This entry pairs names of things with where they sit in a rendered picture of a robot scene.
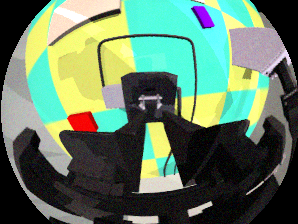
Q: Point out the red block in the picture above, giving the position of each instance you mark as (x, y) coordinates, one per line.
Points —
(83, 121)

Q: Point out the small purple block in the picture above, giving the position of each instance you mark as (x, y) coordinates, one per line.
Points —
(203, 17)

